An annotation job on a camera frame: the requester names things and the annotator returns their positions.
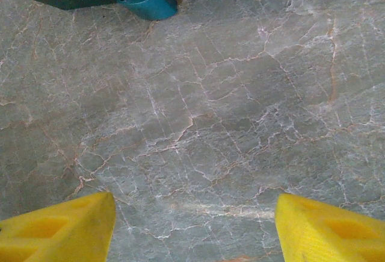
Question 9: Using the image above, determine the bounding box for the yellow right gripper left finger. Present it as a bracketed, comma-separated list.
[0, 192, 117, 262]

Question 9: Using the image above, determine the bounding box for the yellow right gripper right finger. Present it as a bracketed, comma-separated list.
[276, 193, 385, 262]

